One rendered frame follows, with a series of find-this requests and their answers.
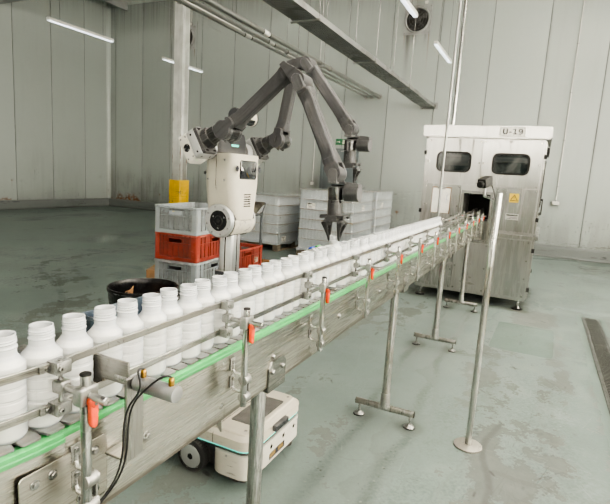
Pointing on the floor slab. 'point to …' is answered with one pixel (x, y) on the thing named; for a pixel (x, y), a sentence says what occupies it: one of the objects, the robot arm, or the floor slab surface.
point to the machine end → (463, 173)
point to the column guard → (178, 191)
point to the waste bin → (136, 287)
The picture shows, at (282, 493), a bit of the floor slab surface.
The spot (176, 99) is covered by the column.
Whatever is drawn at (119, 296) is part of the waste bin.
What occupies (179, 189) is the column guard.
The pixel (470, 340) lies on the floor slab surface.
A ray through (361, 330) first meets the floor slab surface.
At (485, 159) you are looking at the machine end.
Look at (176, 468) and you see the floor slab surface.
